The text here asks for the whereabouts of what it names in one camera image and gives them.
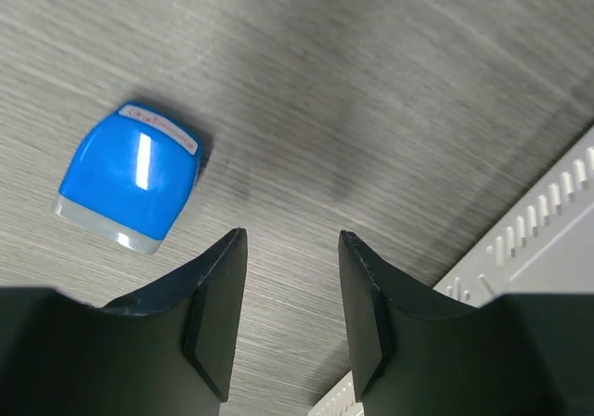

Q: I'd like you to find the blue stamp block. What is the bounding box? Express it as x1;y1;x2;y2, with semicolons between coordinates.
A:
54;101;204;255

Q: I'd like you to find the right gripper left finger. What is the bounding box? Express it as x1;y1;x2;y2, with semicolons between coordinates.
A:
1;228;248;415

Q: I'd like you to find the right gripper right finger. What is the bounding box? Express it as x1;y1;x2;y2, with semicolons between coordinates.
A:
339;231;593;415

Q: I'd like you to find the white mesh file rack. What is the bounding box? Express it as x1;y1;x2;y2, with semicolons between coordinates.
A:
312;133;593;415

